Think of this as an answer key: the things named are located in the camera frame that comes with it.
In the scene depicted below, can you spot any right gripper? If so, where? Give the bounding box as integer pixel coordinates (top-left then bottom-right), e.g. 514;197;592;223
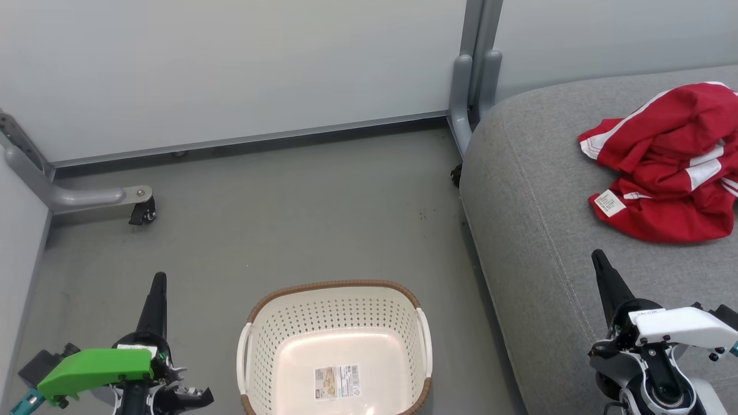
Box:
591;249;738;350

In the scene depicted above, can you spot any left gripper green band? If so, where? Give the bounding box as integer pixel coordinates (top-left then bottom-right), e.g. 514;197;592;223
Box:
36;272;172;404

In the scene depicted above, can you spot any red and white clothing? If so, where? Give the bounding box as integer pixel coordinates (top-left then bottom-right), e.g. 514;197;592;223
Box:
578;81;738;243

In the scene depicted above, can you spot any grey fabric sofa seat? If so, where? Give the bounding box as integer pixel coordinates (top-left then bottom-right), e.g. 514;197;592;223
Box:
460;65;738;415

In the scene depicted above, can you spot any cream perforated laundry basket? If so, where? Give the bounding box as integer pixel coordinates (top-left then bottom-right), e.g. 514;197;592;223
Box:
236;280;433;415

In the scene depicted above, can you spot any grey partition foot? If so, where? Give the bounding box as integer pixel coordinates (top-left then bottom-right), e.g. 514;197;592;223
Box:
0;110;155;215

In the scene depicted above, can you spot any paper label sticker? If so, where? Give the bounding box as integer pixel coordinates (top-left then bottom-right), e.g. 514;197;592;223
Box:
314;364;362;401

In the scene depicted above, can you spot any grey partition frame post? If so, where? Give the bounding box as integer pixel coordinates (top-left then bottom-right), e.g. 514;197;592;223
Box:
449;0;503;159

